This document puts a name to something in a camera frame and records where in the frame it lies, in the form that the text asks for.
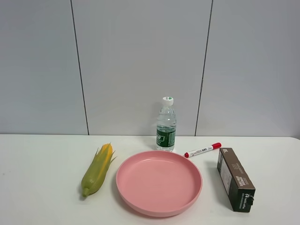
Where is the brown espresso capsule box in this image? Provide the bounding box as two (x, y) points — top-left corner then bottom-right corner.
(217, 148), (255, 213)

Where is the clear water bottle green label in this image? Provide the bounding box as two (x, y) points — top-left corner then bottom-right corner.
(156, 97), (177, 152)

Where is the pink round plate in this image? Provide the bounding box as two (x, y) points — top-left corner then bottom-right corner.
(116, 151), (203, 218)

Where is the red whiteboard marker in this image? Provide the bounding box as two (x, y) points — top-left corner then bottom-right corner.
(184, 142), (222, 158)

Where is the corn cob with green husk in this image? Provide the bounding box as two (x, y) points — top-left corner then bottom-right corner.
(81, 143), (116, 198)

